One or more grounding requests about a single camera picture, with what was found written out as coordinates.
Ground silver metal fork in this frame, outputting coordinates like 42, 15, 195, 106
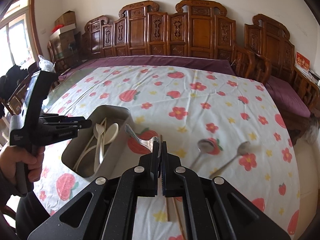
125, 124, 160, 155

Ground smiley handle metal spoon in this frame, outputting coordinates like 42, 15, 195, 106
190, 139, 215, 168

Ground person's left hand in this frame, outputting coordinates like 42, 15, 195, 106
1, 144, 45, 185

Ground stainless steel rectangular tray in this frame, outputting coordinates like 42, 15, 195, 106
62, 105, 133, 181

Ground white plastic spoon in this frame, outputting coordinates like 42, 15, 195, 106
73, 119, 119, 172

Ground floral strawberry tablecloth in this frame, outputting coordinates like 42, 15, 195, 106
45, 66, 299, 239

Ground small metal spoon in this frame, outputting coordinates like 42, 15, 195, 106
209, 141, 251, 179

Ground stacked cardboard boxes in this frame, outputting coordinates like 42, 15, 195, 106
47, 10, 76, 62

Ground grey furry pet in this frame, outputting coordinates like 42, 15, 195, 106
290, 116, 319, 145

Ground carved wooden bench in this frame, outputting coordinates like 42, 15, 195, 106
47, 0, 320, 117

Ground red printed card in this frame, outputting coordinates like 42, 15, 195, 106
295, 51, 310, 74

